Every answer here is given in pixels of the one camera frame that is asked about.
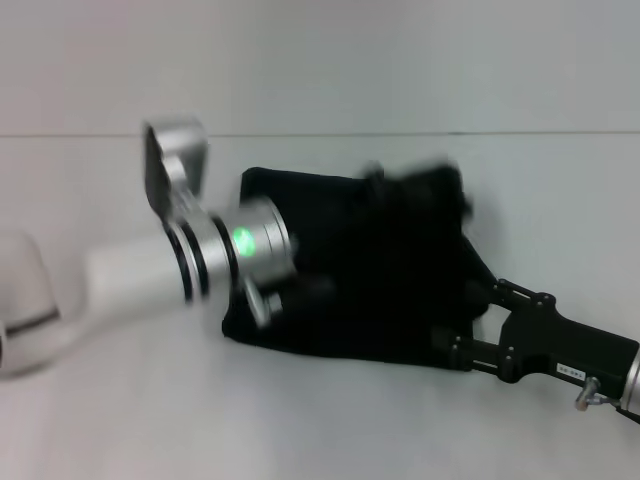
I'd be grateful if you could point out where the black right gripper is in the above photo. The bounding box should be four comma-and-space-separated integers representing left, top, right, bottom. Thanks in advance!
432, 277, 640, 387

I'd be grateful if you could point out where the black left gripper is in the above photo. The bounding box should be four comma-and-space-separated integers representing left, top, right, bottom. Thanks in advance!
292, 157, 475, 271

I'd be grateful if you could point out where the black t-shirt with FREE print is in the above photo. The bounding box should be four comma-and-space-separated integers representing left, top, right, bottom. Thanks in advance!
221, 160, 501, 375

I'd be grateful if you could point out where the right arm cable with plug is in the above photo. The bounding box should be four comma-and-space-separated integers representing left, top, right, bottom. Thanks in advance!
573, 376, 640, 422

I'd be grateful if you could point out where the arm cable with plug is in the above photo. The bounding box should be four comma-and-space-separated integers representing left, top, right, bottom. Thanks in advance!
242, 272, 337, 329
573, 376, 640, 422

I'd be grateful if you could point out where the left arm cable with plug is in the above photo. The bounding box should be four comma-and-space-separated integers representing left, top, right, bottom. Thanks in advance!
242, 272, 337, 329

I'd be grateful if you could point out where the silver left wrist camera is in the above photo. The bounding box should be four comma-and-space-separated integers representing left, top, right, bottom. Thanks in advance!
141, 114, 212, 224

